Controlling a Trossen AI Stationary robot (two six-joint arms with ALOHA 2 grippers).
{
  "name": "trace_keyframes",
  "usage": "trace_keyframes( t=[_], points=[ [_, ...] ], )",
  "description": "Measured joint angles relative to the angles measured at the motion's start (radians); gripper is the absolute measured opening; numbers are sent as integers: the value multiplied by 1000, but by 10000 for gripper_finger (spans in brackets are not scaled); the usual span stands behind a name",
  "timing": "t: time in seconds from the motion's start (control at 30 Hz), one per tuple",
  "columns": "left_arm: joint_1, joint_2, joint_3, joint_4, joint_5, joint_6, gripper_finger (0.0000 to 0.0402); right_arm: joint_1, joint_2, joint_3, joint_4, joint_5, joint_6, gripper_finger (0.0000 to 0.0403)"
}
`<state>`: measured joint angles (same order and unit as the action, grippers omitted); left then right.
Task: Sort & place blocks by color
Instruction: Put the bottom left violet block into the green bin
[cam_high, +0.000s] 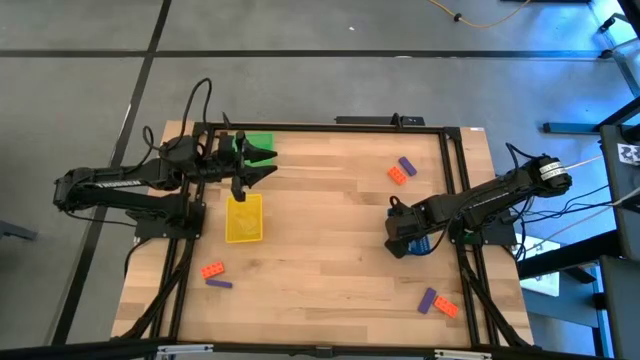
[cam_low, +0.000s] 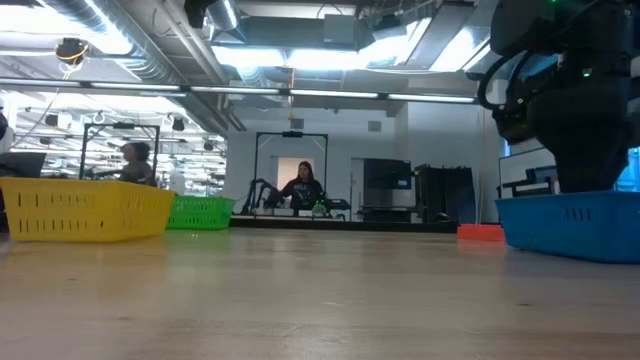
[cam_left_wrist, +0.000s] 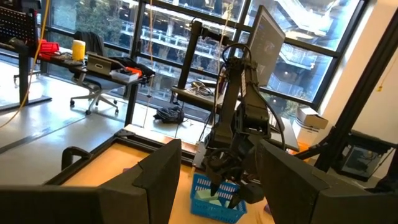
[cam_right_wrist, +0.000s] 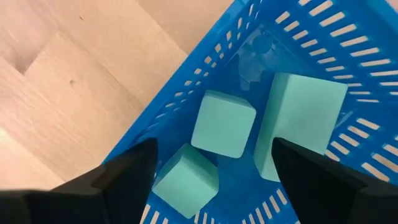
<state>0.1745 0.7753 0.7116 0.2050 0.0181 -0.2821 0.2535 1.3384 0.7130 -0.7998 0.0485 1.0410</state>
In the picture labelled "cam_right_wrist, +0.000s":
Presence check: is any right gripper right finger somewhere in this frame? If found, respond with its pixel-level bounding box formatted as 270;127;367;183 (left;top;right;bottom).
271;137;398;224

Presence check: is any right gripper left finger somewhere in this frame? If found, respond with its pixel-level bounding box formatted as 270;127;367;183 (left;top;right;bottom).
0;138;159;224

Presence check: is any large teal foam block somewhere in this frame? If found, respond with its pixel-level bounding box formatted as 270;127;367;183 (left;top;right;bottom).
253;72;349;183

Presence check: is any small teal foam cube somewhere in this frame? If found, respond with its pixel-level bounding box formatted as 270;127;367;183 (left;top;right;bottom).
151;142;220;219
190;89;257;159

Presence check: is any blue plastic basket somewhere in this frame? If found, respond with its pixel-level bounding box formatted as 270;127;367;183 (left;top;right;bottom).
102;0;398;224

